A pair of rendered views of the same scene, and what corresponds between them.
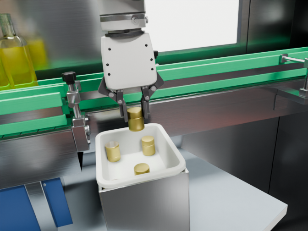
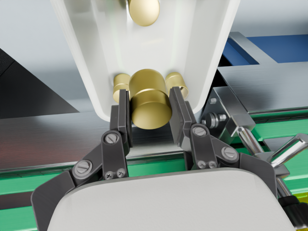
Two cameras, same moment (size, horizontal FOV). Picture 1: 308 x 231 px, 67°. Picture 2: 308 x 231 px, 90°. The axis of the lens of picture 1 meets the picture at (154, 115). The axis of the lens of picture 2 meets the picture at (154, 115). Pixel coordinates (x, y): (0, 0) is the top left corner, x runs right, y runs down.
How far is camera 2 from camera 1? 0.38 m
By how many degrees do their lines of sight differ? 24
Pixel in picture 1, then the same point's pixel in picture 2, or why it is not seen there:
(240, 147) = (14, 112)
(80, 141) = (229, 97)
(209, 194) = (52, 38)
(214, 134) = not seen: hidden behind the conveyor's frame
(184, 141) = not seen: hidden behind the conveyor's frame
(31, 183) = (272, 64)
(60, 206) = (226, 49)
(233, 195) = (17, 27)
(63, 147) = (250, 92)
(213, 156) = (51, 106)
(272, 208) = not seen: outside the picture
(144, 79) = (113, 209)
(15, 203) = (274, 55)
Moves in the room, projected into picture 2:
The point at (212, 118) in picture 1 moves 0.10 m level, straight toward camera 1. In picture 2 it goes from (13, 131) to (7, 96)
